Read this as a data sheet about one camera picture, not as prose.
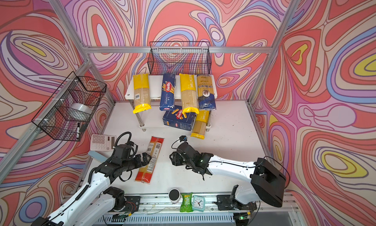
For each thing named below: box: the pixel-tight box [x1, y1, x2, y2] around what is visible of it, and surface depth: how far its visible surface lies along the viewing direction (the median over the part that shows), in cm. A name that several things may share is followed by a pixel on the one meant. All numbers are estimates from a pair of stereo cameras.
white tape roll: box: [68, 102, 94, 121], surface depth 74 cm
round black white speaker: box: [168, 188, 181, 204], surface depth 73 cm
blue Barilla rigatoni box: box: [162, 105, 197, 132], surface depth 95 cm
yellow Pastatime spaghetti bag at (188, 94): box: [179, 73, 200, 115], surface depth 75 cm
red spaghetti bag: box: [134, 135, 165, 184], surface depth 86 cm
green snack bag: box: [179, 192, 194, 213], surface depth 75 cm
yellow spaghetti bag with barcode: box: [132, 73, 152, 114], surface depth 74 cm
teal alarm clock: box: [192, 194, 206, 212], surface depth 73 cm
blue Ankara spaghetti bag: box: [196, 74, 217, 111], surface depth 75 cm
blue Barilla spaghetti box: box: [159, 72, 176, 112], surface depth 74 cm
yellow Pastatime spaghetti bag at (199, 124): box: [190, 110, 210, 140], surface depth 96 cm
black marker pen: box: [76, 122, 80, 139], surface depth 73 cm
